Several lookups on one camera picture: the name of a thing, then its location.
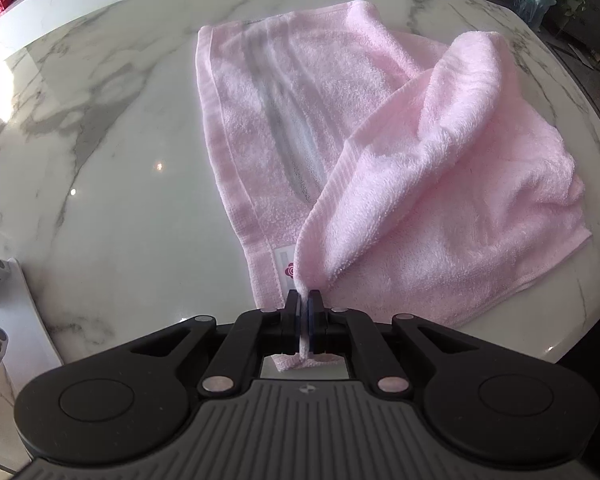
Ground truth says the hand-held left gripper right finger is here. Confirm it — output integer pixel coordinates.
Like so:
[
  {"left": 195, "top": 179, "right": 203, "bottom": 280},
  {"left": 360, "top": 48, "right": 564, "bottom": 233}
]
[{"left": 305, "top": 289, "right": 482, "bottom": 397}]

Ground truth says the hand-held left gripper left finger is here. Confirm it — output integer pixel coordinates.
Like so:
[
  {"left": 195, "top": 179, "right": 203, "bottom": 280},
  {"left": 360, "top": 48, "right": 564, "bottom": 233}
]
[{"left": 129, "top": 290, "right": 304, "bottom": 397}]

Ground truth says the pink towel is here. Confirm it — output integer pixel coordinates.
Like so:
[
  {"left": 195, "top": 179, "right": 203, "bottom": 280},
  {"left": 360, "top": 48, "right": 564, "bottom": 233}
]
[{"left": 195, "top": 1, "right": 594, "bottom": 373}]

